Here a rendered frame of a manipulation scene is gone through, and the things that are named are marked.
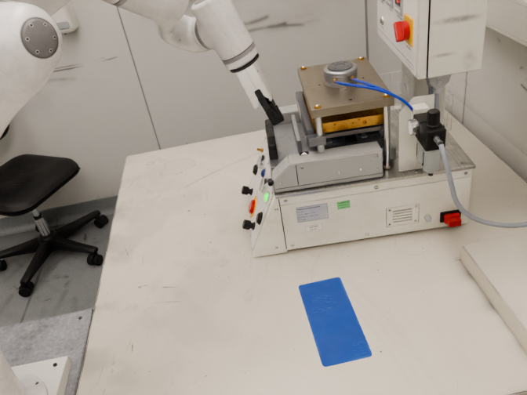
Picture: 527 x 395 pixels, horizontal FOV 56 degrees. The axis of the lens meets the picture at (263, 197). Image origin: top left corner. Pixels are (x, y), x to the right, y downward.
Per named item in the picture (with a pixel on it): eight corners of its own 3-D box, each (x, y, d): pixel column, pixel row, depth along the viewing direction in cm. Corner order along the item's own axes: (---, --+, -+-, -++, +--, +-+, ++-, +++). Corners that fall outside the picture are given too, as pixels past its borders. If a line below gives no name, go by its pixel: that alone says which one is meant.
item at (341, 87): (390, 85, 133) (390, 38, 126) (428, 138, 107) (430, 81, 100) (300, 100, 134) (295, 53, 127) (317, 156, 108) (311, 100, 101)
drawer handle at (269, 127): (274, 131, 132) (271, 117, 130) (278, 158, 119) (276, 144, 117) (266, 132, 132) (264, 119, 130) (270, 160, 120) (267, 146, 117)
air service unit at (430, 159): (424, 151, 112) (427, 89, 104) (448, 185, 100) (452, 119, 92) (401, 154, 112) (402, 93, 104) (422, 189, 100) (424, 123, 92)
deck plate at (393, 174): (425, 106, 141) (425, 103, 141) (475, 168, 112) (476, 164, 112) (266, 132, 143) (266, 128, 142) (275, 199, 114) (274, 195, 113)
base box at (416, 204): (423, 159, 150) (424, 107, 141) (473, 236, 119) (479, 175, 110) (248, 186, 152) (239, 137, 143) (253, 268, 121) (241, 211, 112)
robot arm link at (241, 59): (221, 52, 117) (227, 63, 118) (220, 65, 109) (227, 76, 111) (252, 34, 115) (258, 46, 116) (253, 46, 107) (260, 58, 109)
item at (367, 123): (368, 95, 131) (366, 59, 125) (390, 132, 112) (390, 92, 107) (303, 105, 131) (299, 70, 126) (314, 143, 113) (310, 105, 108)
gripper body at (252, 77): (227, 59, 118) (250, 97, 124) (227, 74, 109) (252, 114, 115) (255, 43, 116) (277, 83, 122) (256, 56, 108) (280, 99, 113)
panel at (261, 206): (248, 189, 150) (267, 135, 141) (252, 252, 126) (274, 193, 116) (242, 187, 150) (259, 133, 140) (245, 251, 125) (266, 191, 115)
